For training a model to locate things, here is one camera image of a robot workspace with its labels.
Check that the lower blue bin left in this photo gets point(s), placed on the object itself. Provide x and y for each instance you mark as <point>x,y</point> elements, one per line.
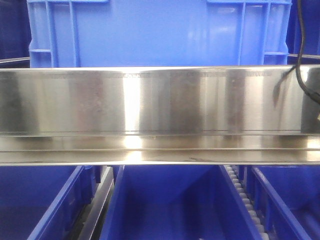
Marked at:
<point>44,202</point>

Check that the steel front stop bar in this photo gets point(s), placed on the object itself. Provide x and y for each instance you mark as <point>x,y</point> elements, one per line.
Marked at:
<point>242,115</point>

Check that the lower steel divider rail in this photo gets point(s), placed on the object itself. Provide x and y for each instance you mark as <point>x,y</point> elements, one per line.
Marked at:
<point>94,215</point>

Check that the lower blue bin right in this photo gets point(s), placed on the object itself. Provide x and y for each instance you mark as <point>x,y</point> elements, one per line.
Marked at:
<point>286,200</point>

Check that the lower blue bin centre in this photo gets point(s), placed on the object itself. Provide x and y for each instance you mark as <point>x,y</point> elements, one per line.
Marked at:
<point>176,202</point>

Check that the light blue carried bin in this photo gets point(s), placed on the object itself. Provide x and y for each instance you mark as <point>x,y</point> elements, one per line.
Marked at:
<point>135,33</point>

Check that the lower white roller track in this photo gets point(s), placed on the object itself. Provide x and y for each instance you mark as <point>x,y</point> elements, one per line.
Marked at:
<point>246,201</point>

